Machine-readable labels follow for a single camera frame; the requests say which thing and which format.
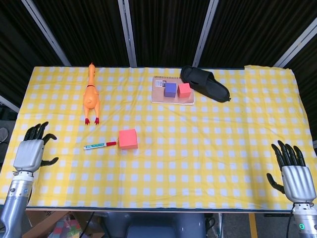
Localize cardboard box with colourful items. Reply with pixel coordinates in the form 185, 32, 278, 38
23, 210, 106, 238

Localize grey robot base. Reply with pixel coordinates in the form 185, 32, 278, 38
103, 212, 208, 238

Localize black slipper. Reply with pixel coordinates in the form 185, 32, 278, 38
180, 65, 231, 103

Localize yellow white checkered tablecloth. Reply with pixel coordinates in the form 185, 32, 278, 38
0, 64, 317, 211

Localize orange rubber chicken toy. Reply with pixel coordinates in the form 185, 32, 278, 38
83, 62, 101, 125

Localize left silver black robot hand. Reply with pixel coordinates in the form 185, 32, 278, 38
13, 121, 59, 174

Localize small pink cube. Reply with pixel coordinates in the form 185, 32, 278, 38
177, 83, 191, 98

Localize red and white marker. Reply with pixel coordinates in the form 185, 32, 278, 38
83, 141, 117, 150

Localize grey metal frame post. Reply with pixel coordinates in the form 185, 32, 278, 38
192, 0, 219, 67
117, 0, 138, 67
21, 0, 72, 67
273, 17, 317, 68

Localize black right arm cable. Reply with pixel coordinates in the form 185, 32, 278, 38
286, 210, 294, 238

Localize purple cube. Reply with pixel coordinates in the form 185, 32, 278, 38
164, 82, 177, 98

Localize brown spiral notebook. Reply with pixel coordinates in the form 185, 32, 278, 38
151, 75, 195, 106

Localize large pink cube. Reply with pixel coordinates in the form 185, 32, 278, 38
118, 128, 139, 150

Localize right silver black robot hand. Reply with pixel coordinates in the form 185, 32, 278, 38
266, 140, 311, 204

